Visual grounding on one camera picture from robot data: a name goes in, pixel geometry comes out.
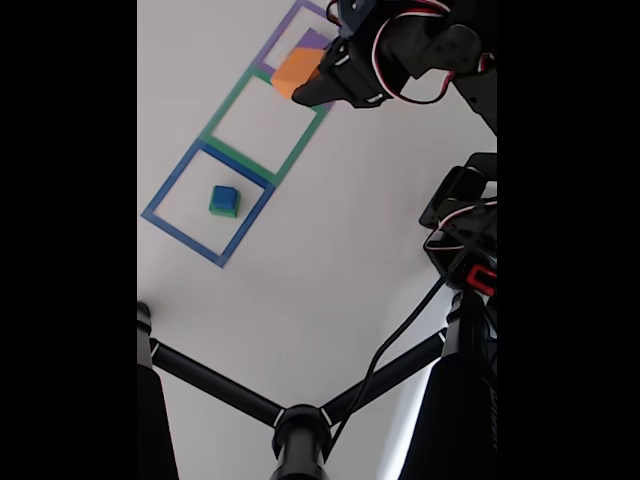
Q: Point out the orange block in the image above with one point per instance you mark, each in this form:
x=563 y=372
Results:
x=295 y=72

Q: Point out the small blue cube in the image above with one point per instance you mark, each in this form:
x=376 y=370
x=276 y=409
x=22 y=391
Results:
x=223 y=196

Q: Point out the green block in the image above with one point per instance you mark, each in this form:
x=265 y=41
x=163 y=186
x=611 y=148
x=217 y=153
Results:
x=227 y=212

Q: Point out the purple block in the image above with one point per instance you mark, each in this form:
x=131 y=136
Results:
x=312 y=39

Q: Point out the purple tape square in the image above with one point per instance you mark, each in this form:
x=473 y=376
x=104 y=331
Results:
x=272 y=35

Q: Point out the green tape square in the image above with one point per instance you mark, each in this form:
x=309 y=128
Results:
x=227 y=105

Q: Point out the blue tape square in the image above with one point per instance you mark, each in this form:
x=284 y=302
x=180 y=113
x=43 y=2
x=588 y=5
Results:
x=182 y=240

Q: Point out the red clamp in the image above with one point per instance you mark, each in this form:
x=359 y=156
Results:
x=472 y=277

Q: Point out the camera board with blue mount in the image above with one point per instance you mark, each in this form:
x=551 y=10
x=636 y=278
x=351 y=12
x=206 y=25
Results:
x=357 y=12

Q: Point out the black camera tripod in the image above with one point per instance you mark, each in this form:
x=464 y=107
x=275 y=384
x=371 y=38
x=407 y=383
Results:
x=300 y=440

